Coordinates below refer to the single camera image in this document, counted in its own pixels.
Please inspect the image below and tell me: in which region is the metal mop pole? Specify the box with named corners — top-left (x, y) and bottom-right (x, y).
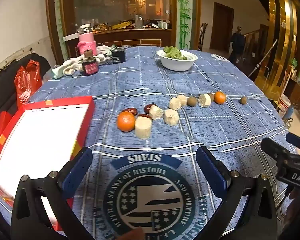
top-left (248, 39), bottom-right (278, 77)

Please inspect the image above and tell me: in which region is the wooden framed glass partition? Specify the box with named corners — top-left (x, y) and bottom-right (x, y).
top-left (45, 0), bottom-right (178, 65)

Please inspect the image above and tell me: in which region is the yellow flat box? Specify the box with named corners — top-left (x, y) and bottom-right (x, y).
top-left (111, 21), bottom-right (132, 30)

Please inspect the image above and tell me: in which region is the pale green cloth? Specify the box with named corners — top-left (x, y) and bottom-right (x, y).
top-left (52, 66), bottom-right (65, 79)

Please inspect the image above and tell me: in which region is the blue plaid tablecloth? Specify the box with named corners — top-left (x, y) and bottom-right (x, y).
top-left (20, 46), bottom-right (298, 240)

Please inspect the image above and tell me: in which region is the white cloth bundle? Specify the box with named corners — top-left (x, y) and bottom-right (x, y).
top-left (54, 45), bottom-right (115, 78)

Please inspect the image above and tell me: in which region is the glass jar pink knit sleeve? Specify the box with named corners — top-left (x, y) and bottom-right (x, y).
top-left (76, 24), bottom-right (98, 55)

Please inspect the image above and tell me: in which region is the large beige rice cake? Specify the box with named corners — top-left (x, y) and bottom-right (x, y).
top-left (134, 117), bottom-right (152, 139)

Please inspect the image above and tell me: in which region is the bamboo painted panel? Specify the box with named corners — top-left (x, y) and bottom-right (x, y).
top-left (176, 0), bottom-right (197, 50)
top-left (54, 0), bottom-right (66, 39)

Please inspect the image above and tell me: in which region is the dark wooden chair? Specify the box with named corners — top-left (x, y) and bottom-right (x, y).
top-left (197, 22), bottom-right (208, 52)

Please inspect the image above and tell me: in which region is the gold column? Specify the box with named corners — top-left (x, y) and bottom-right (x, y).
top-left (254, 0), bottom-right (300, 98)

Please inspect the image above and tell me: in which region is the red cardboard box white inside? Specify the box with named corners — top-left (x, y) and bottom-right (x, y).
top-left (0, 96), bottom-right (95, 233)

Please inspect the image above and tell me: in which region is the mandarin orange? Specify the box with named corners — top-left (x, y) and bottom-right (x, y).
top-left (117, 111), bottom-right (136, 132)
top-left (214, 91), bottom-right (226, 104)

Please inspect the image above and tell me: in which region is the red plastic bag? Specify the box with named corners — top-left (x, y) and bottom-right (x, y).
top-left (14, 59), bottom-right (43, 109)

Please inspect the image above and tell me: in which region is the dark jar red label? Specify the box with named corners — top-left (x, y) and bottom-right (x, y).
top-left (81, 50), bottom-right (99, 76)

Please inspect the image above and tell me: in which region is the white bowl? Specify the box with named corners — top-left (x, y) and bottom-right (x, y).
top-left (156, 49), bottom-right (198, 71)

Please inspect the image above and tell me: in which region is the brown wooden door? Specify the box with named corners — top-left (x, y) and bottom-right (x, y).
top-left (210, 2), bottom-right (235, 53)

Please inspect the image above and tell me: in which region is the black leather sofa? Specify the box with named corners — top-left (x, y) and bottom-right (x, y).
top-left (0, 52), bottom-right (52, 140)

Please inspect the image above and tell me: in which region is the black cup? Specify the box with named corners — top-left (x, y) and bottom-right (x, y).
top-left (111, 49), bottom-right (126, 64)

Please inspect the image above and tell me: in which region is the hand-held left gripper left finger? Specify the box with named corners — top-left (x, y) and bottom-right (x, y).
top-left (10, 146), bottom-right (93, 240)

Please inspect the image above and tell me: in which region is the white plastic bucket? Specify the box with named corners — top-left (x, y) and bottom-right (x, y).
top-left (277, 94), bottom-right (292, 118)

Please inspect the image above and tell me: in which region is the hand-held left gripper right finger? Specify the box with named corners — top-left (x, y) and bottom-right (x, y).
top-left (195, 146), bottom-right (278, 240)

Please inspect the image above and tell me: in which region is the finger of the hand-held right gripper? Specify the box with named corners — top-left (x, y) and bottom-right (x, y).
top-left (261, 137), bottom-right (294, 167)
top-left (286, 132), bottom-right (300, 153)

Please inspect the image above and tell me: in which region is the red cardboard lid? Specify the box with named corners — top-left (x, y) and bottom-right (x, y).
top-left (0, 111), bottom-right (14, 143)

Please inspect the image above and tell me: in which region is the green lettuce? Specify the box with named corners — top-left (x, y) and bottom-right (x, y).
top-left (163, 46), bottom-right (188, 61)

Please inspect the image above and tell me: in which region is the wooden stair railing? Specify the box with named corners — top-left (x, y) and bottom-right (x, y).
top-left (242, 27), bottom-right (260, 63)

